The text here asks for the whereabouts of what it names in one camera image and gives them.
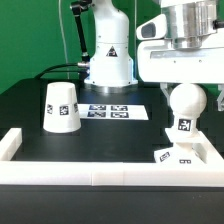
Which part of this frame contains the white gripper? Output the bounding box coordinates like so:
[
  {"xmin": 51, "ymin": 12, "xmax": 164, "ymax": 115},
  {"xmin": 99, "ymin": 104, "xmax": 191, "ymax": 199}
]
[{"xmin": 137, "ymin": 37, "xmax": 224, "ymax": 111}]

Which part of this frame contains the white lamp bulb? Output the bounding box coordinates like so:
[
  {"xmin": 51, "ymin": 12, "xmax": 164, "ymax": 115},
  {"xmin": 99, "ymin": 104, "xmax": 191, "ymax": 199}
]
[{"xmin": 170, "ymin": 83, "xmax": 207, "ymax": 137}]

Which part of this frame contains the white lamp base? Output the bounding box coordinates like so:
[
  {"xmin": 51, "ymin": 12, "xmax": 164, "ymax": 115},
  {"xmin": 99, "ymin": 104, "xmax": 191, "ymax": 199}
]
[{"xmin": 154, "ymin": 128, "xmax": 203, "ymax": 165}]

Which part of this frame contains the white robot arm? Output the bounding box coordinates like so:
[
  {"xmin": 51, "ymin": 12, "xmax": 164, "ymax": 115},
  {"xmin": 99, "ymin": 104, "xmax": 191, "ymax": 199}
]
[{"xmin": 87, "ymin": 0, "xmax": 224, "ymax": 111}]

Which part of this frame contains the white lamp shade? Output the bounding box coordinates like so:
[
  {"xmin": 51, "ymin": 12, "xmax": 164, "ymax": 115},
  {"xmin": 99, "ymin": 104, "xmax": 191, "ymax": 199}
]
[{"xmin": 43, "ymin": 82, "xmax": 81, "ymax": 133}]

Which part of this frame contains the white marker sheet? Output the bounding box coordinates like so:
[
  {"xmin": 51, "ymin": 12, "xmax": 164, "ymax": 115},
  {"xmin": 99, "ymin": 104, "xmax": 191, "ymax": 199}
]
[{"xmin": 79, "ymin": 104, "xmax": 148, "ymax": 120}]

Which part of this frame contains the white U-shaped fence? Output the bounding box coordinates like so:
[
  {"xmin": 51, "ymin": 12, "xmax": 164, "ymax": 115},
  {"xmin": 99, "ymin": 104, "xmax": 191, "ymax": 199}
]
[{"xmin": 0, "ymin": 128, "xmax": 224, "ymax": 187}]

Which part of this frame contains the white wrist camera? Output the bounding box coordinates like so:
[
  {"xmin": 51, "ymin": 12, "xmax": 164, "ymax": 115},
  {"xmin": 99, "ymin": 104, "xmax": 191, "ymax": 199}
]
[{"xmin": 136, "ymin": 14, "xmax": 167, "ymax": 40}]

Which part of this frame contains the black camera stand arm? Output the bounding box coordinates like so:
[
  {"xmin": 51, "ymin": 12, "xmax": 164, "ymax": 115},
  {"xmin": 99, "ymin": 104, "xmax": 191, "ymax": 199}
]
[{"xmin": 70, "ymin": 0, "xmax": 92, "ymax": 62}]

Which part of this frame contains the black cable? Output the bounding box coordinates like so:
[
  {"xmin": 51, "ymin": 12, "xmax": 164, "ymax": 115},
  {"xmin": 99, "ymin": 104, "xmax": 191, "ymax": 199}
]
[{"xmin": 34, "ymin": 61, "xmax": 91, "ymax": 80}]

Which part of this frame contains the white hanging cable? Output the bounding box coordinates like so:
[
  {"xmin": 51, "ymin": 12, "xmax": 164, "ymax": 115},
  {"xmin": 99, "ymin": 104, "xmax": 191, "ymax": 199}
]
[{"xmin": 58, "ymin": 0, "xmax": 71, "ymax": 80}]

